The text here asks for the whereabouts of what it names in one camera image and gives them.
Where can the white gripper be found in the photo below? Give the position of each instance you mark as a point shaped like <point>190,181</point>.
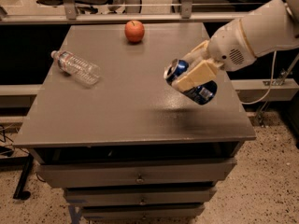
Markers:
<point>230,49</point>

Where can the blue pepsi can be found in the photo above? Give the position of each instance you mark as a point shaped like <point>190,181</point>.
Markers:
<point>195,80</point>

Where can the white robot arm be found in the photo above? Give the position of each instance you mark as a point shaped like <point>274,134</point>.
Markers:
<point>271,27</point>

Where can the red apple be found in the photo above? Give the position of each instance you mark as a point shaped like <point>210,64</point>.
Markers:
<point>134,31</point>

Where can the grey drawer cabinet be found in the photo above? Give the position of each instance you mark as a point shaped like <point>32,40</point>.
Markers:
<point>132,114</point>

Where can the clear plastic water bottle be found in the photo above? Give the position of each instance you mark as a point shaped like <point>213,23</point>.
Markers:
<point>84,72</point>

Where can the middle grey drawer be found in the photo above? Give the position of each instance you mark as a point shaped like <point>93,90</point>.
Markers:
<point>140,196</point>

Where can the grey drawer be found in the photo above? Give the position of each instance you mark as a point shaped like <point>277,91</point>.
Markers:
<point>85,175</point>
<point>142,212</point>
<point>140,196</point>

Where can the top grey drawer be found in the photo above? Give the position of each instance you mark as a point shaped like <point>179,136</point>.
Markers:
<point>85,175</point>

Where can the grey metal railing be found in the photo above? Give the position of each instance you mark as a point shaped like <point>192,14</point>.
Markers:
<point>18,12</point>

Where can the bottom grey drawer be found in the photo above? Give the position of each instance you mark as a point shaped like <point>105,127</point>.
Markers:
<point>142,212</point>

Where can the black stand leg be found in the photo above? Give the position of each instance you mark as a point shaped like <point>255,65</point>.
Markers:
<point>20,193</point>

